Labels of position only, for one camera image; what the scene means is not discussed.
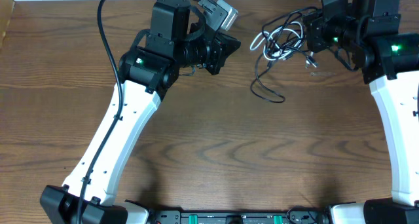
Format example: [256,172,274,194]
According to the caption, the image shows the white cable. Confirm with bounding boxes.
[249,20,305,62]

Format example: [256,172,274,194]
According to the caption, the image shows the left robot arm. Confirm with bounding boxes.
[40,0,241,223]

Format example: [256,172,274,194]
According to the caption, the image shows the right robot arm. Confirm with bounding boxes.
[303,0,418,224]

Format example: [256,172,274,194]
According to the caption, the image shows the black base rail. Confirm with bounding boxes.
[145,208,332,224]

